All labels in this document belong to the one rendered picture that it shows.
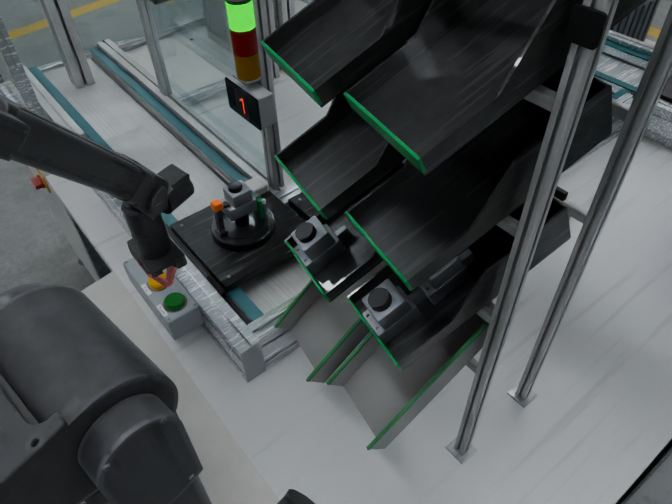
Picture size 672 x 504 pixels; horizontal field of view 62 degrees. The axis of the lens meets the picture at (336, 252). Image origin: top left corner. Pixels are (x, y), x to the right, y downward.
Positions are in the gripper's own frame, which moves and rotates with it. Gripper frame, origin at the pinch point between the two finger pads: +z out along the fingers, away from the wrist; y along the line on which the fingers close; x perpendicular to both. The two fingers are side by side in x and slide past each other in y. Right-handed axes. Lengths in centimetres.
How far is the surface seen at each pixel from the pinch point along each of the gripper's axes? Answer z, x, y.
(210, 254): 5.8, -12.0, 6.7
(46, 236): 102, 7, 161
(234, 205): -3.5, -19.7, 6.7
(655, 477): 49, -68, -79
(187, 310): 6.8, -1.1, -2.8
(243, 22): -35, -33, 15
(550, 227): -32, -33, -53
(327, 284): -16.5, -14.1, -31.7
